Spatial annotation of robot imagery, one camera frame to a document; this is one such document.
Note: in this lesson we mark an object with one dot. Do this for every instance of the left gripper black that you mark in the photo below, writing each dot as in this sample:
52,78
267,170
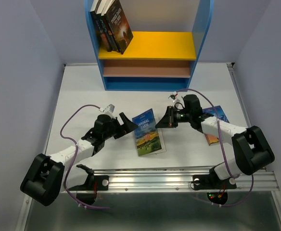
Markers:
128,125

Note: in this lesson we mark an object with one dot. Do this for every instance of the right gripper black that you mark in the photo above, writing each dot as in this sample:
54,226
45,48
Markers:
167,121

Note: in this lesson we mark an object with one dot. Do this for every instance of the Animal Farm book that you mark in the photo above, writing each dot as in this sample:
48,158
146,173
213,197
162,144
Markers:
149,139

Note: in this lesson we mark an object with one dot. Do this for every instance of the Three Days to See book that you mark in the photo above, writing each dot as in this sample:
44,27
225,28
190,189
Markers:
120,26

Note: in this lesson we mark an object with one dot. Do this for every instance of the A Tale of Two Cities book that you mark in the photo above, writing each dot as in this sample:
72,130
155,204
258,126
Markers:
95,12

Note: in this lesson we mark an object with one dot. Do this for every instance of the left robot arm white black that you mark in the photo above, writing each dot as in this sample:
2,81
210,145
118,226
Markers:
44,178

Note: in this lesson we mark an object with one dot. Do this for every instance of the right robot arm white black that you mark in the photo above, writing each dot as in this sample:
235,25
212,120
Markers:
251,149

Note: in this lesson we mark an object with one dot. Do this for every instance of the blue yellow wooden bookshelf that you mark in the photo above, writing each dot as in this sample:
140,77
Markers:
154,61

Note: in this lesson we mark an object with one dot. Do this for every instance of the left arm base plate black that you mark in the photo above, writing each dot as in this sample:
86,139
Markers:
98,183

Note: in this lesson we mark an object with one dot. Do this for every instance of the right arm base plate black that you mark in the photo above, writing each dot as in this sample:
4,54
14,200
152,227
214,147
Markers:
210,182

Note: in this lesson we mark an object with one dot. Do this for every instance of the aluminium mounting rail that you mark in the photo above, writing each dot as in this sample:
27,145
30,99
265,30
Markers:
169,180

